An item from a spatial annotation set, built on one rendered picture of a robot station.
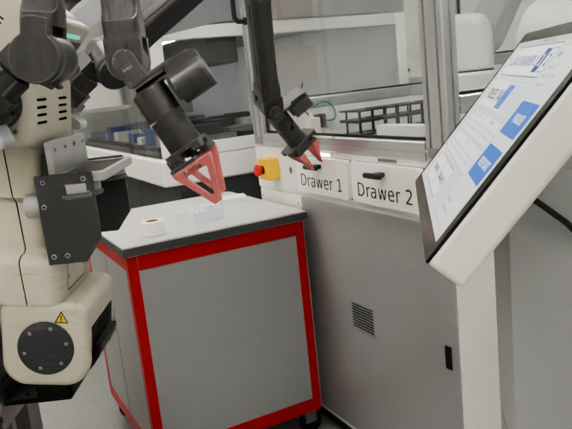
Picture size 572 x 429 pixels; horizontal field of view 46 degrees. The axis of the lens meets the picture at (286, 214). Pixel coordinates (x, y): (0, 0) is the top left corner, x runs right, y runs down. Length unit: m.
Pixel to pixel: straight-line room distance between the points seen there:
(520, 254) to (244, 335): 1.30
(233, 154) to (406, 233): 1.18
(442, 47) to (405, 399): 0.94
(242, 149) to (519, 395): 1.95
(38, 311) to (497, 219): 0.88
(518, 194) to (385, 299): 1.17
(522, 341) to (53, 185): 0.80
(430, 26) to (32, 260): 0.95
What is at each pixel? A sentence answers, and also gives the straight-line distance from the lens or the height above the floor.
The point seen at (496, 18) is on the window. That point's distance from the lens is 1.66.
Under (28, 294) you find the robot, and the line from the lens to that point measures 1.32.
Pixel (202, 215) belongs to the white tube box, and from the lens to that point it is 2.06.
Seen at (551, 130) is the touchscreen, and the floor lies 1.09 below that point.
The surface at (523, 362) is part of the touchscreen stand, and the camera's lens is 0.97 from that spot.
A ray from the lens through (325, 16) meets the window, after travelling 1.94.
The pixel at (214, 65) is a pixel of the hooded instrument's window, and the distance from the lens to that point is 2.72.
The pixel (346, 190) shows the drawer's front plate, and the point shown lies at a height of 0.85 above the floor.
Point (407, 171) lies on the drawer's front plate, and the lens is 1.63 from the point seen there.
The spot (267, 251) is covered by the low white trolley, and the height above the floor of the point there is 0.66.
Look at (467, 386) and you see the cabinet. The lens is 1.71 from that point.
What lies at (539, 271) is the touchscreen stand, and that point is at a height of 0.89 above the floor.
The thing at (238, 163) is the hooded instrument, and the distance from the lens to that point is 2.74.
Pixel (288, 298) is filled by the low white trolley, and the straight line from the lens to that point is 2.13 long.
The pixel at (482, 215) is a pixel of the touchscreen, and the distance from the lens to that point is 0.72.
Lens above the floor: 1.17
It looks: 11 degrees down
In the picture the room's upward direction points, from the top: 6 degrees counter-clockwise
